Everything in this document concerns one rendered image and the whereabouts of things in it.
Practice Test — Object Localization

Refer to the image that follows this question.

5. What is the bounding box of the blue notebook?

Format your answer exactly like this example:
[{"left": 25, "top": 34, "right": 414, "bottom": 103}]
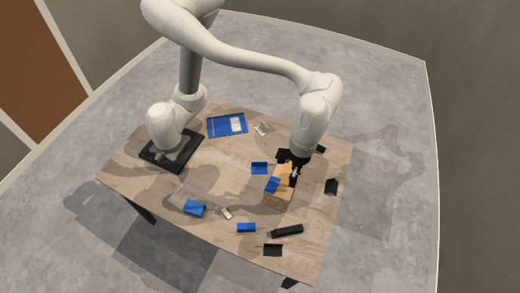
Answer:
[{"left": 207, "top": 113, "right": 248, "bottom": 139}]

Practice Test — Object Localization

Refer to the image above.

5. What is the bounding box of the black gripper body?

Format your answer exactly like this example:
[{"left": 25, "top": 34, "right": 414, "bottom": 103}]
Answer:
[{"left": 289, "top": 151, "right": 311, "bottom": 171}]

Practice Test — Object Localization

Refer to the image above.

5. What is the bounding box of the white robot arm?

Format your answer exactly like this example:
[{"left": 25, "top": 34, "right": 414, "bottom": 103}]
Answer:
[{"left": 140, "top": 0, "right": 343, "bottom": 165}]

